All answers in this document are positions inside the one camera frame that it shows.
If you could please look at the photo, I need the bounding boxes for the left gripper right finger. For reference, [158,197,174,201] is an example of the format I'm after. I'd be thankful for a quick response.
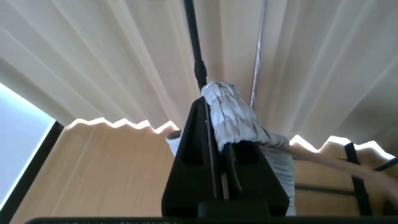
[221,141,290,217]

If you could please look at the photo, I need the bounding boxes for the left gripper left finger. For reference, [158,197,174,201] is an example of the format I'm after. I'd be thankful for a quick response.
[161,96,224,218]

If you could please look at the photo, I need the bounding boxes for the pale grey shorts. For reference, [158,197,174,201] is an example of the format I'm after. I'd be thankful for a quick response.
[200,81,296,217]

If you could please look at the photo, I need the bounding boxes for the pink clothes hanger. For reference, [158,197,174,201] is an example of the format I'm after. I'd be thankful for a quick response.
[257,142,398,202]

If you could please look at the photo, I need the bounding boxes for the black clothes rack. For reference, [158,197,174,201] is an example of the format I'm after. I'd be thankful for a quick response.
[182,0,398,217]

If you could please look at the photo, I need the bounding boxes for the beige curtain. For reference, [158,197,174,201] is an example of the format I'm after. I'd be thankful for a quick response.
[0,0,398,156]

